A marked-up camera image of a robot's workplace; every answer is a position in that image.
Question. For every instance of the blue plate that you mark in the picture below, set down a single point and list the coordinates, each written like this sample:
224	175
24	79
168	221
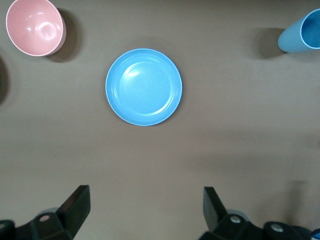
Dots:
143	87

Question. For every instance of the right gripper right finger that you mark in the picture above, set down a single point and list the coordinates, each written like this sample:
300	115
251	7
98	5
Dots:
215	217

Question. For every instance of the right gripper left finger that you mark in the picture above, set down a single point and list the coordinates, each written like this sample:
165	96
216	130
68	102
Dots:
75	215

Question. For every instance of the pink bowl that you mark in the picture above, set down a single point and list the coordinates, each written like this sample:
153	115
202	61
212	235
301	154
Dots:
33	27

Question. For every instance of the blue cup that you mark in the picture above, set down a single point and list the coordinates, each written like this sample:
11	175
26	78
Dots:
291	37

